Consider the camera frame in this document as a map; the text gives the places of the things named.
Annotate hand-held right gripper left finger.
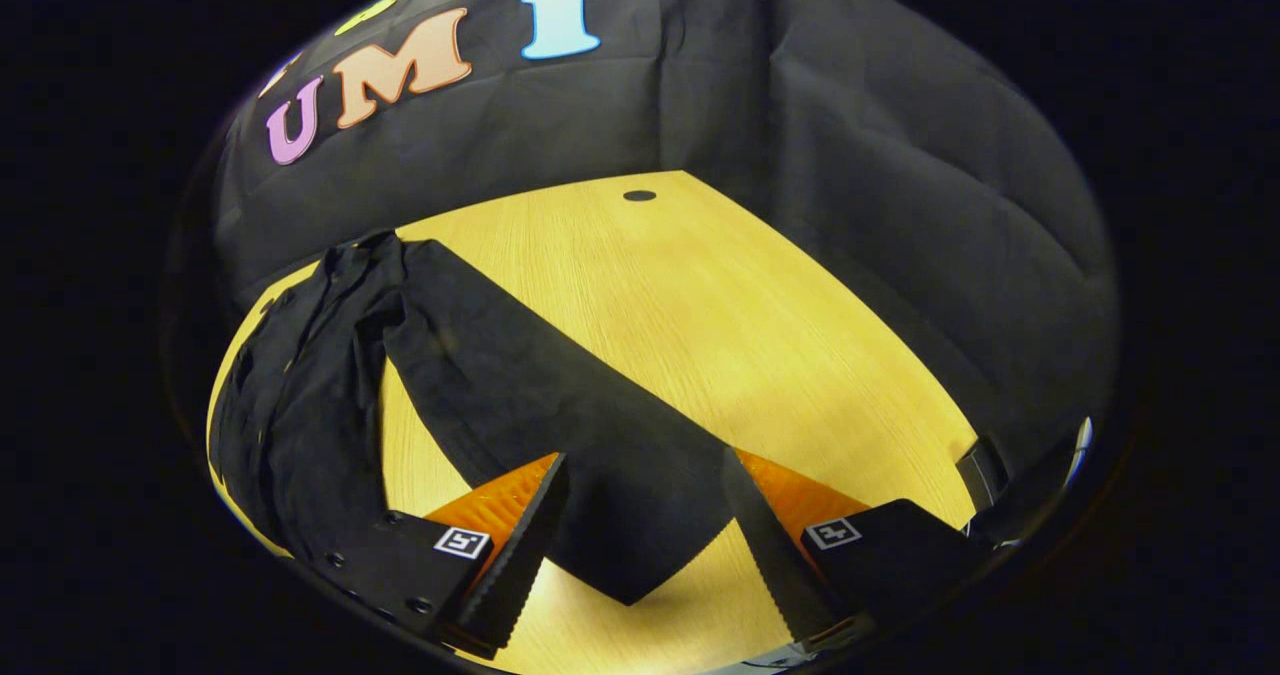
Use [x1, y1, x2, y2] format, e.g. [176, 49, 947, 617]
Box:
[310, 452, 572, 661]

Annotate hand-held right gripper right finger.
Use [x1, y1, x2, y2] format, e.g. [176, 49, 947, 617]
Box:
[720, 445, 991, 656]

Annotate black buttoned garment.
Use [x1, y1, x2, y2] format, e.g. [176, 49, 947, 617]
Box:
[207, 230, 761, 606]

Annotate black table edge clamp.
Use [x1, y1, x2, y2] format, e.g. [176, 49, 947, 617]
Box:
[955, 435, 1011, 511]

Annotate dark object with white edge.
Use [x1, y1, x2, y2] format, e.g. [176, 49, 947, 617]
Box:
[965, 415, 1093, 551]

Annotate black backdrop cloth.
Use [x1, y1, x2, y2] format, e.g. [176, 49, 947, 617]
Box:
[165, 0, 1119, 516]

